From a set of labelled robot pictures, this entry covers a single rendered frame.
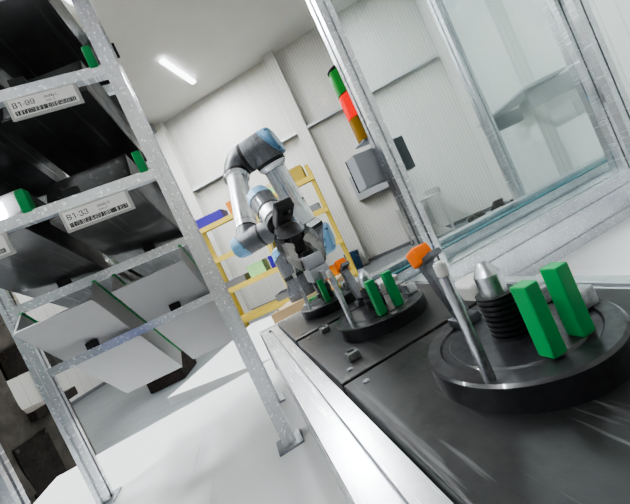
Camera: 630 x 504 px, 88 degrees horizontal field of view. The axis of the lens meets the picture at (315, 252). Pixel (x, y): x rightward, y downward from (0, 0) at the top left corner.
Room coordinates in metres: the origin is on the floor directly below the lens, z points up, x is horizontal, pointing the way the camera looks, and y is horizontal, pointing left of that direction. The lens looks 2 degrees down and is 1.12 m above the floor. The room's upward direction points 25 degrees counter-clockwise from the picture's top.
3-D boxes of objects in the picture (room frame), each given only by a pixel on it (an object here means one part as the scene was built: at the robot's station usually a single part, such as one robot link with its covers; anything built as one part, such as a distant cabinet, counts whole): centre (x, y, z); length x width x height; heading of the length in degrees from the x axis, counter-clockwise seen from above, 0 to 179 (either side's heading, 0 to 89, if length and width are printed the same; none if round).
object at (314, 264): (0.73, 0.01, 1.07); 0.08 x 0.04 x 0.07; 15
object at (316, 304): (0.74, 0.02, 0.98); 0.14 x 0.14 x 0.02
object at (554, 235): (0.79, -0.28, 0.91); 0.84 x 0.28 x 0.10; 105
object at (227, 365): (1.28, 0.11, 0.84); 0.90 x 0.70 x 0.03; 77
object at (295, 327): (0.74, 0.02, 0.96); 0.24 x 0.24 x 0.02; 15
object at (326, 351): (0.49, -0.05, 1.01); 0.24 x 0.24 x 0.13; 15
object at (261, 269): (6.70, 0.78, 1.28); 2.83 x 0.75 x 2.56; 80
